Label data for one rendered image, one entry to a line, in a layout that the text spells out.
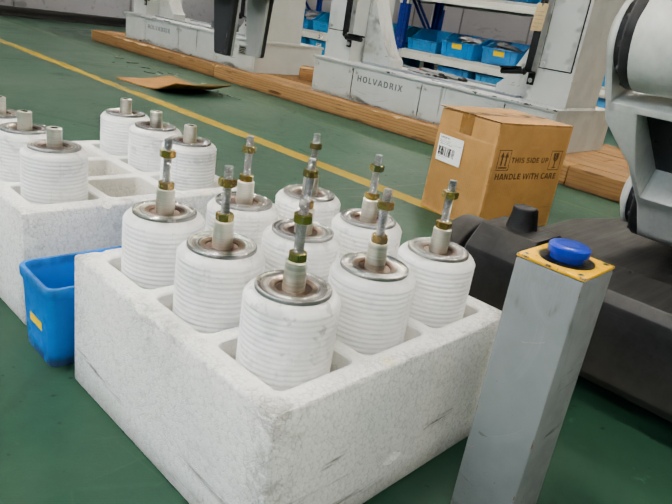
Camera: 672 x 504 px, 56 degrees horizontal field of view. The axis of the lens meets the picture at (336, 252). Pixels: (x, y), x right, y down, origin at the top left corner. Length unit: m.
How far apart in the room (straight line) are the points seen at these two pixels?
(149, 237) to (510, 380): 0.42
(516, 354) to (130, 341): 0.42
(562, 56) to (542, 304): 2.22
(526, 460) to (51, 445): 0.52
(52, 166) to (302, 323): 0.55
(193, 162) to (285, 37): 3.04
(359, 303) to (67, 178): 0.53
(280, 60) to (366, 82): 0.95
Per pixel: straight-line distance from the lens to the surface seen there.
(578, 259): 0.63
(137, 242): 0.76
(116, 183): 1.17
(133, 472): 0.77
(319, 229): 0.77
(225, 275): 0.65
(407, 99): 3.13
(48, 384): 0.92
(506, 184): 1.79
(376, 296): 0.65
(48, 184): 1.02
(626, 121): 1.02
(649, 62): 0.94
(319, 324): 0.58
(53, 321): 0.91
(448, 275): 0.75
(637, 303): 0.98
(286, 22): 4.11
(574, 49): 2.78
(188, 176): 1.13
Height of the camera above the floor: 0.50
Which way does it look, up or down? 21 degrees down
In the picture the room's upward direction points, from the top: 9 degrees clockwise
